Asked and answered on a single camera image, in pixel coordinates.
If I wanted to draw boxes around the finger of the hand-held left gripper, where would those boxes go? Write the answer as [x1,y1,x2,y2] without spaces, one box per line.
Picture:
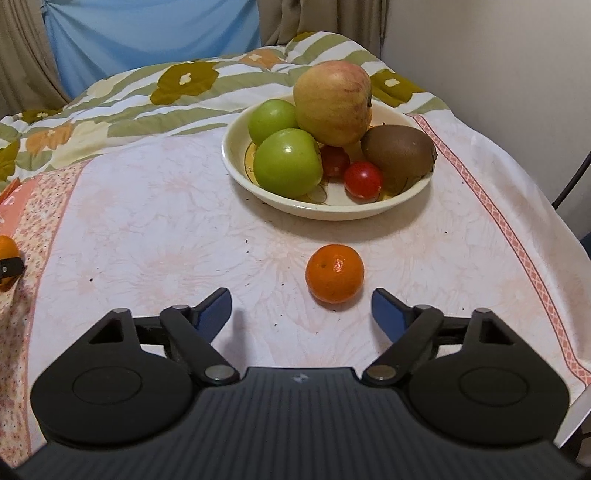
[0,257,25,280]

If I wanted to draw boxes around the brown kiwi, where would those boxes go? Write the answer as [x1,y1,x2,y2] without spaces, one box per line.
[361,124,438,195]

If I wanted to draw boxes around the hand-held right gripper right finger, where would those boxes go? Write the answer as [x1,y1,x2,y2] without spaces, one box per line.
[370,287,515,385]

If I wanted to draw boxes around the floral striped blanket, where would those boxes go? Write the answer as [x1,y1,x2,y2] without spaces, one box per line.
[0,31,451,185]

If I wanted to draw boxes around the green apple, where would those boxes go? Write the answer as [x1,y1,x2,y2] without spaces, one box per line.
[253,128,324,199]
[248,99,300,146]

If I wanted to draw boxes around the red cherry tomato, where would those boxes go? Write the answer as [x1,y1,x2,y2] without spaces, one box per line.
[320,145,351,180]
[343,161,383,200]

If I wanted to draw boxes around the large yellow red apple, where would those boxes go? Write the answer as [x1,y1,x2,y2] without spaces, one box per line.
[294,60,373,147]

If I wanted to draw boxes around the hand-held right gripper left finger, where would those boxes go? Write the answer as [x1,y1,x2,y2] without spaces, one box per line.
[88,287,241,386]

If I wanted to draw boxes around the blue cloth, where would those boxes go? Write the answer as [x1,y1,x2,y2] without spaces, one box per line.
[41,0,262,97]

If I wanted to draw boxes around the orange mandarin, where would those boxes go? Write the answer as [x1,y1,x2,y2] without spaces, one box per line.
[0,235,23,292]
[305,244,365,304]

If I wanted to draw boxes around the black cable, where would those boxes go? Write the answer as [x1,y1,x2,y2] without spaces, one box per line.
[553,152,591,210]

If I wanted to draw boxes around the beige curtain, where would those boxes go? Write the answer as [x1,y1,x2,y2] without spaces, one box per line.
[0,0,70,116]
[256,0,389,58]

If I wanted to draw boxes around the cream cartoon print bowl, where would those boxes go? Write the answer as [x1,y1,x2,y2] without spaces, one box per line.
[222,95,437,221]

